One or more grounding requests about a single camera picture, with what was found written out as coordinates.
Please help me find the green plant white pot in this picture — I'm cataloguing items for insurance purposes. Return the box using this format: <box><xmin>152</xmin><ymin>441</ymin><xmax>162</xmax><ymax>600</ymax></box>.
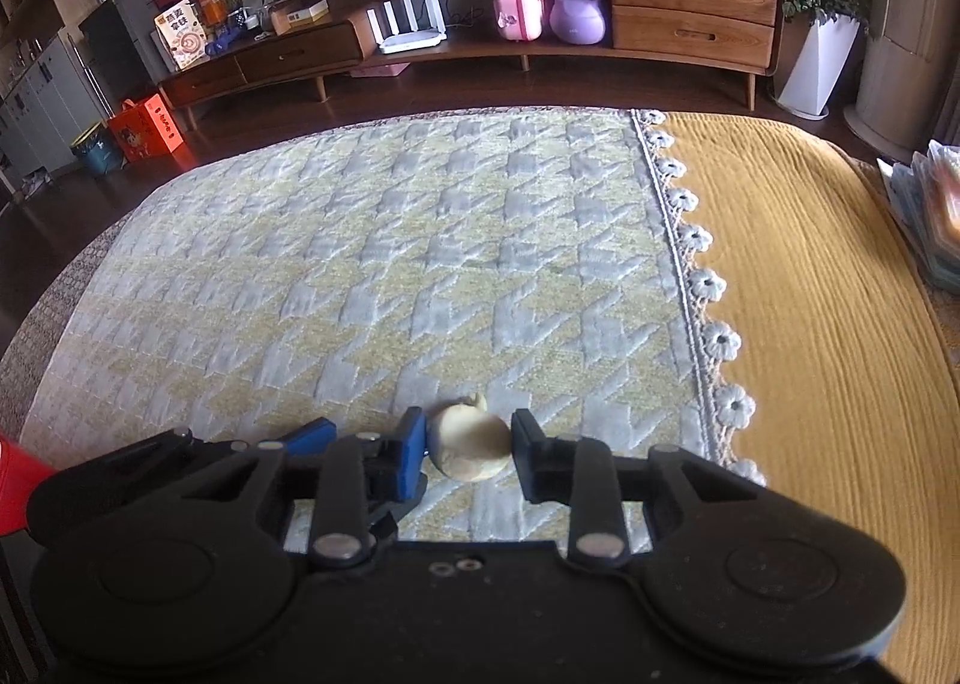
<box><xmin>741</xmin><ymin>0</ymin><xmax>865</xmax><ymax>122</ymax></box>

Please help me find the white router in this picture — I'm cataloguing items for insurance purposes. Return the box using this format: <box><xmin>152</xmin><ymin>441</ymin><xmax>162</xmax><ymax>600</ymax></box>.
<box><xmin>366</xmin><ymin>0</ymin><xmax>448</xmax><ymax>56</ymax></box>

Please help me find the beige ribbed tower appliance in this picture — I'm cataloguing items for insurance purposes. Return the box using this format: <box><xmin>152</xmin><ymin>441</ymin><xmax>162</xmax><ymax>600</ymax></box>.
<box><xmin>843</xmin><ymin>0</ymin><xmax>960</xmax><ymax>169</ymax></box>

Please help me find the grey wall cabinet unit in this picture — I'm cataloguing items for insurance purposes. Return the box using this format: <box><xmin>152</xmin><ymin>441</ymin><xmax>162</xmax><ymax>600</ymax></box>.
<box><xmin>0</xmin><ymin>0</ymin><xmax>100</xmax><ymax>186</ymax></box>

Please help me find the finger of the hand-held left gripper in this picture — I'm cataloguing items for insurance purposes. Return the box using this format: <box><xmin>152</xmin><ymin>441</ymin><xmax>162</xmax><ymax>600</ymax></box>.
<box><xmin>161</xmin><ymin>418</ymin><xmax>337</xmax><ymax>464</ymax></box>

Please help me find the beige round toy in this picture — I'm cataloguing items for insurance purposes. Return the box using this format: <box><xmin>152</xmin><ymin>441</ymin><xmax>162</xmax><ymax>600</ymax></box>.
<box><xmin>428</xmin><ymin>392</ymin><xmax>513</xmax><ymax>483</ymax></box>

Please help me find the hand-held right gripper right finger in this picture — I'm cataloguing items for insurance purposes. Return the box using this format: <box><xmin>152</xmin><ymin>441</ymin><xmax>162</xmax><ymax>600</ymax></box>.
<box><xmin>510</xmin><ymin>410</ymin><xmax>751</xmax><ymax>569</ymax></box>

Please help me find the dark grey fridge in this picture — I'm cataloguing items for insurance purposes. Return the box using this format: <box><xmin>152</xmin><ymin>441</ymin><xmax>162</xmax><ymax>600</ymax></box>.
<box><xmin>78</xmin><ymin>0</ymin><xmax>179</xmax><ymax>101</ymax></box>

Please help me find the teal bucket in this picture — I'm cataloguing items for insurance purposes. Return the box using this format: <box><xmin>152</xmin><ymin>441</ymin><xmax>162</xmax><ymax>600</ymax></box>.
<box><xmin>70</xmin><ymin>121</ymin><xmax>125</xmax><ymax>179</ymax></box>

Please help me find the small cream box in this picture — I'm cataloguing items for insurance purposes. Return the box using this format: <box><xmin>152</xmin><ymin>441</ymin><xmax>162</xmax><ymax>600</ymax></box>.
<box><xmin>271</xmin><ymin>1</ymin><xmax>332</xmax><ymax>37</ymax></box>

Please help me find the pink toy backpack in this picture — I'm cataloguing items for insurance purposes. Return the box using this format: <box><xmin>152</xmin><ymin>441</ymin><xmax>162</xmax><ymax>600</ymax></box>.
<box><xmin>493</xmin><ymin>0</ymin><xmax>547</xmax><ymax>43</ymax></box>

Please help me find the purple kettlebell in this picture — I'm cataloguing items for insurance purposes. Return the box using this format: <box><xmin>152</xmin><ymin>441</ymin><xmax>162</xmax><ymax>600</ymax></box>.
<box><xmin>544</xmin><ymin>0</ymin><xmax>608</xmax><ymax>47</ymax></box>

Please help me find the wooden tv console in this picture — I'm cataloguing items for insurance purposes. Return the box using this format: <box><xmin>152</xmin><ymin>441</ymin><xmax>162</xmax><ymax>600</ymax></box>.
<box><xmin>157</xmin><ymin>0</ymin><xmax>788</xmax><ymax>131</ymax></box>

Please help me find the red tin box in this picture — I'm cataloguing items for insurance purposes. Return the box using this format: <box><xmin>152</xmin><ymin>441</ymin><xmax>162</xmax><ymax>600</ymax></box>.
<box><xmin>0</xmin><ymin>432</ymin><xmax>58</xmax><ymax>536</ymax></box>

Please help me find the quilted yellow grey blanket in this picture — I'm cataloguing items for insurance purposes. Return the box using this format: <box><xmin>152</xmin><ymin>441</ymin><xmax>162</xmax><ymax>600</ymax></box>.
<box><xmin>19</xmin><ymin>108</ymin><xmax>770</xmax><ymax>556</ymax></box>

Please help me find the stack of pastel pouches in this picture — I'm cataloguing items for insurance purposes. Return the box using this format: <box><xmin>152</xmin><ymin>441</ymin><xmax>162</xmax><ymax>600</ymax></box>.
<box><xmin>876</xmin><ymin>139</ymin><xmax>960</xmax><ymax>293</ymax></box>

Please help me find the orange gift box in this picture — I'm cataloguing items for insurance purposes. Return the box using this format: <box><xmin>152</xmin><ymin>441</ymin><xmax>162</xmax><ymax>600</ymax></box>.
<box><xmin>108</xmin><ymin>92</ymin><xmax>185</xmax><ymax>164</ymax></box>

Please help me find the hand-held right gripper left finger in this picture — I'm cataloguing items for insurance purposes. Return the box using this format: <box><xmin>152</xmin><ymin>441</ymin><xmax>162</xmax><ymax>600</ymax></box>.
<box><xmin>191</xmin><ymin>408</ymin><xmax>428</xmax><ymax>569</ymax></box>

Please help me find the grey patterned bed cover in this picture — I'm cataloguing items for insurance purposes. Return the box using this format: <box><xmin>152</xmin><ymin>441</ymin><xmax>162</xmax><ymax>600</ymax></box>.
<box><xmin>0</xmin><ymin>204</ymin><xmax>162</xmax><ymax>437</ymax></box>

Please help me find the mustard yellow blanket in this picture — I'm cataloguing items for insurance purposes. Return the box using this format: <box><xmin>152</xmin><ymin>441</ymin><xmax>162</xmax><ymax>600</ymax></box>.
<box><xmin>664</xmin><ymin>112</ymin><xmax>960</xmax><ymax>670</ymax></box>

